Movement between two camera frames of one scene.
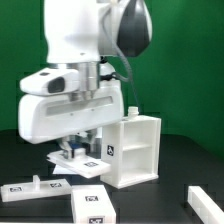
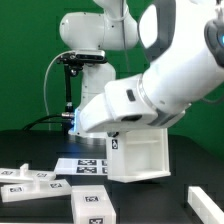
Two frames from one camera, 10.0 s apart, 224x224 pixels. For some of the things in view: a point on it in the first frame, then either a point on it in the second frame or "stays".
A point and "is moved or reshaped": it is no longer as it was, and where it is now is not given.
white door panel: [38, 189] stays
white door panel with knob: [80, 163] -> [25, 175]
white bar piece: [207, 210] stays
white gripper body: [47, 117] -> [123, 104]
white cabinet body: [132, 148] is moved or reshaped
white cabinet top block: [92, 205] stays
